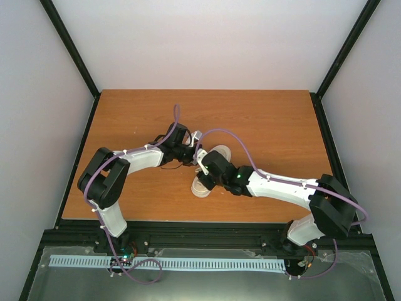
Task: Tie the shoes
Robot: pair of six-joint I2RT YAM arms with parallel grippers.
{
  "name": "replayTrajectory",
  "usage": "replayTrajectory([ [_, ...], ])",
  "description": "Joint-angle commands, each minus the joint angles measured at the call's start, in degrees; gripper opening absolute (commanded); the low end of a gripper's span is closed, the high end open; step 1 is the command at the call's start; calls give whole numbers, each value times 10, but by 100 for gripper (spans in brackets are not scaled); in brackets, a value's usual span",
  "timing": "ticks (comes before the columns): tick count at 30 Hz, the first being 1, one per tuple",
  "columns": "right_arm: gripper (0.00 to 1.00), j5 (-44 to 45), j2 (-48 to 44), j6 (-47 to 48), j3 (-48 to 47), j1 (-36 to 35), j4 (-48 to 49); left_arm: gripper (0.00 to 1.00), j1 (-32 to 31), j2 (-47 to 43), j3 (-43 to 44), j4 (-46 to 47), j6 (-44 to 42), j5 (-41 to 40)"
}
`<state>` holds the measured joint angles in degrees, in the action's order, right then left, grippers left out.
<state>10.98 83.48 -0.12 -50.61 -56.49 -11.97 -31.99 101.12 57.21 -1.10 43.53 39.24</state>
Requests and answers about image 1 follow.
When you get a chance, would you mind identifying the white canvas sneaker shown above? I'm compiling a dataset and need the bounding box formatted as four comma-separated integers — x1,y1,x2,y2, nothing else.
191,145,231,198

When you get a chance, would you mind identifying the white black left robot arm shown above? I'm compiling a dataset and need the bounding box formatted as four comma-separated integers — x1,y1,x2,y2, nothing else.
77,123,202,253

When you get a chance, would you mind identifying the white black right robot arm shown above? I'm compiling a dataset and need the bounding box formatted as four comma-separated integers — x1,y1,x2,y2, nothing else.
195,150,357,255

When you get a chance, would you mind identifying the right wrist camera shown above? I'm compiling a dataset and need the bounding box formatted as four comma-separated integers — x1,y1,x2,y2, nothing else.
195,149,209,176

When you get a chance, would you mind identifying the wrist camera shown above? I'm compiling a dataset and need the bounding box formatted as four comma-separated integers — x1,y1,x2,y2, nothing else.
195,149,209,176
187,130,202,147

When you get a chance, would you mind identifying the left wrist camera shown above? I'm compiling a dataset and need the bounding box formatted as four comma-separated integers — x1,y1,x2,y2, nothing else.
187,130,202,147

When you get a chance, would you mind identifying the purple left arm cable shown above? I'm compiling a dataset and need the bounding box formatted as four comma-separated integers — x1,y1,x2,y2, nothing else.
84,104,182,285

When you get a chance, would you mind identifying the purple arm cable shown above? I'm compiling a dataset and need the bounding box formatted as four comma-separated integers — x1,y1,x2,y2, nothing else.
193,128,369,280
84,104,182,285

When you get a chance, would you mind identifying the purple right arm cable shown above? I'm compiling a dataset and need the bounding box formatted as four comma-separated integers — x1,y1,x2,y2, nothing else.
193,128,369,280

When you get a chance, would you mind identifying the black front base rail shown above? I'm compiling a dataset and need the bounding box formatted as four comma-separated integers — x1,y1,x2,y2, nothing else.
43,219,373,261

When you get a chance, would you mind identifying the light blue cable duct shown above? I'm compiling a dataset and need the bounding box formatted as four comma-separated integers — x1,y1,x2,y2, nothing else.
48,255,286,273

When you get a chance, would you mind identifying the black frame rail left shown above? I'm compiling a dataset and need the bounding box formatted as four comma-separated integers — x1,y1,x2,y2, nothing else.
39,0,101,98

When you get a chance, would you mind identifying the black frame rail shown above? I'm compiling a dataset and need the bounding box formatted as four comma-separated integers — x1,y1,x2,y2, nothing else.
39,0,101,98
315,0,382,98

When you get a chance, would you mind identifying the black frame rail right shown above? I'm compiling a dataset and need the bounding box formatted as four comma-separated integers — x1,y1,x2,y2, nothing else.
315,0,382,98

